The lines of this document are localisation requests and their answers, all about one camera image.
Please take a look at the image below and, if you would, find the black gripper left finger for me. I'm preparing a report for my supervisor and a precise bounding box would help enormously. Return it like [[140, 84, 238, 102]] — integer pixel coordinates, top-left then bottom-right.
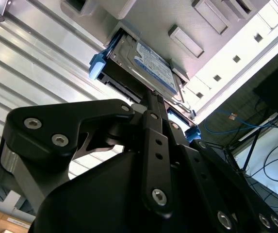
[[0, 91, 175, 216]]

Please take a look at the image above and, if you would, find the hard disk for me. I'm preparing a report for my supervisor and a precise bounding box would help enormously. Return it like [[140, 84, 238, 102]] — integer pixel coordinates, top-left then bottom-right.
[[89, 26, 200, 144]]

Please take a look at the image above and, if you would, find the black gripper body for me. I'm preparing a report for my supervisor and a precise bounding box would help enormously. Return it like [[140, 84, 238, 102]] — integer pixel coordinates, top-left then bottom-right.
[[31, 150, 214, 233]]

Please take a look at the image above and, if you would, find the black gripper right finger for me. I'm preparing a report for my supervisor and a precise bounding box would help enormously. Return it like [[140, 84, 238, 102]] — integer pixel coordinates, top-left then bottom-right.
[[157, 96, 278, 233]]

